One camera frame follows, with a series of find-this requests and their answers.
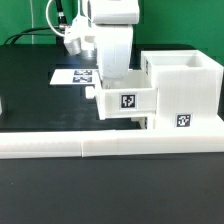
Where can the white L-shaped fence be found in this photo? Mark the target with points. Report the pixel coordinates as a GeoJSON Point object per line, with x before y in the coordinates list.
{"type": "Point", "coordinates": [109, 143]}

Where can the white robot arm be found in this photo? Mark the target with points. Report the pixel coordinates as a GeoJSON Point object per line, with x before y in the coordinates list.
{"type": "Point", "coordinates": [111, 12]}

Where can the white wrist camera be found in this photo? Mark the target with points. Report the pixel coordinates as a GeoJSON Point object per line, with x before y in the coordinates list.
{"type": "Point", "coordinates": [79, 36]}

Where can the white tag sheet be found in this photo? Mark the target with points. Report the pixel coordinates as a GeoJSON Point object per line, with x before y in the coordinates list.
{"type": "Point", "coordinates": [73, 77]}

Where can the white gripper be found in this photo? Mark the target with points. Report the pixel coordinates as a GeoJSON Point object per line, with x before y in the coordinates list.
{"type": "Point", "coordinates": [114, 46]}

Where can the white drawer with tag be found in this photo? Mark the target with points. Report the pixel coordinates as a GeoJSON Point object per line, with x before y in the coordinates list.
{"type": "Point", "coordinates": [144, 122]}

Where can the white drawer cabinet box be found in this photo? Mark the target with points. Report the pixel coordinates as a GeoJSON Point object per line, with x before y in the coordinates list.
{"type": "Point", "coordinates": [188, 85]}

